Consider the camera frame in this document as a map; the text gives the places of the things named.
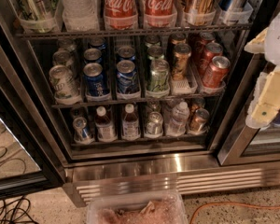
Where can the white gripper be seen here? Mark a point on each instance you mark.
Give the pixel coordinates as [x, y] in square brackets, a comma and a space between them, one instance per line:
[278, 37]

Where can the silver green 7up can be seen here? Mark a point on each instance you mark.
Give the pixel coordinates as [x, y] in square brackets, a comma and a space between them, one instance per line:
[154, 124]

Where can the red can front right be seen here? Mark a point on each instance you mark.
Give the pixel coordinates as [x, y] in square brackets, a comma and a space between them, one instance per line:
[216, 71]

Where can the red can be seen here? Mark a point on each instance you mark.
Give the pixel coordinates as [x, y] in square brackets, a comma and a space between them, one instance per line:
[210, 50]
[216, 71]
[201, 40]

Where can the red can middle right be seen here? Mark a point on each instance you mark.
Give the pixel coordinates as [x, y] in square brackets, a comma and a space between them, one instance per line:
[210, 50]

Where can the red can back right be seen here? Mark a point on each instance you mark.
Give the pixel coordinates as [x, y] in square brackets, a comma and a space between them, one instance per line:
[201, 40]

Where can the silver blue tall can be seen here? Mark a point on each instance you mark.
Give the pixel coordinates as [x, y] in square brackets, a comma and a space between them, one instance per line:
[231, 10]

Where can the fridge right glass door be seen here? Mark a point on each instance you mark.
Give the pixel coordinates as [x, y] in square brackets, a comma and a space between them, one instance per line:
[239, 143]

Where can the fridge glass door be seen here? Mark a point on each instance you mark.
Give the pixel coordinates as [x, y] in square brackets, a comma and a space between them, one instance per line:
[28, 163]
[239, 143]

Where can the gold brown can front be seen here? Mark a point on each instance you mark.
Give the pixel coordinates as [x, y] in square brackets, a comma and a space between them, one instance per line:
[182, 53]

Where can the copper can bottom right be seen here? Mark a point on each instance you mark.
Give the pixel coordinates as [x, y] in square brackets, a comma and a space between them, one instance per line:
[199, 120]

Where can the gold tall can top shelf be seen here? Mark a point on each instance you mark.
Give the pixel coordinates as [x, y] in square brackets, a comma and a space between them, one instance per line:
[197, 12]

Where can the small water bottle bottom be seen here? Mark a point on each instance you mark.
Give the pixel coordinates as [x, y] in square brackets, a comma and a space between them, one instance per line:
[178, 120]

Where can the green mountain dew can front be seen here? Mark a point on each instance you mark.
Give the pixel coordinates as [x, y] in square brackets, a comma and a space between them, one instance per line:
[158, 76]

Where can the blue can front centre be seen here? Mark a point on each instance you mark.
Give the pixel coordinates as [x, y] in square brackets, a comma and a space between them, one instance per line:
[127, 78]

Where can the blue pepsi can front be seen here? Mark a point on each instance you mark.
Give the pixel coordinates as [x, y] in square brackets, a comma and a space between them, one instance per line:
[95, 79]

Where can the blue silver can bottom left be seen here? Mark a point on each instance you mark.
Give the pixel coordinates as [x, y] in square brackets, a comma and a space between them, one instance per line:
[82, 130]

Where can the clear water bottle top shelf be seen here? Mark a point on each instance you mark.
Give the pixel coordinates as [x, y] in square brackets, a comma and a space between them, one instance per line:
[80, 15]

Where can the white green can front left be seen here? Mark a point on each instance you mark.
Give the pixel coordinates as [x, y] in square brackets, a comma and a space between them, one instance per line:
[66, 91]

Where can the fridge bottom vent grille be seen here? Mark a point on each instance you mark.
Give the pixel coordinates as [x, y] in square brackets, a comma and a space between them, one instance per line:
[186, 175]

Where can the green tall can top shelf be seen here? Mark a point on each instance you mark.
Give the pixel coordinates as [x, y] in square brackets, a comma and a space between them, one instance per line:
[37, 15]

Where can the fridge left glass door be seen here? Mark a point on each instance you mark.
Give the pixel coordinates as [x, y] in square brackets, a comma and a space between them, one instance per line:
[28, 163]

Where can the right coca-cola bottle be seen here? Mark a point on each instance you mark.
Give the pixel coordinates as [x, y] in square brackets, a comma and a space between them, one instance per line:
[158, 13]

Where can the coca-cola bottle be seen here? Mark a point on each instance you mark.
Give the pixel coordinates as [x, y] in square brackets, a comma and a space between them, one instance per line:
[158, 13]
[119, 14]

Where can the right brown tea bottle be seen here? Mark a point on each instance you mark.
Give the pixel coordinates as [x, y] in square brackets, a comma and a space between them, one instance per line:
[130, 123]

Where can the brown tea bottle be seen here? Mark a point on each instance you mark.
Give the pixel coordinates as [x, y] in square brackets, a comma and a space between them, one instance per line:
[130, 123]
[105, 125]

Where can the left coca-cola bottle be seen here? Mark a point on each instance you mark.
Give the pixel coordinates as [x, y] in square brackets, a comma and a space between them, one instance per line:
[119, 14]

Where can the left brown tea bottle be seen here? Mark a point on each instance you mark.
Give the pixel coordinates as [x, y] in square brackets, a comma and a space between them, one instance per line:
[105, 125]

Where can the clear plastic bin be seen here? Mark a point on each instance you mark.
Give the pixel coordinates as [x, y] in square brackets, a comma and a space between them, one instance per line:
[153, 207]

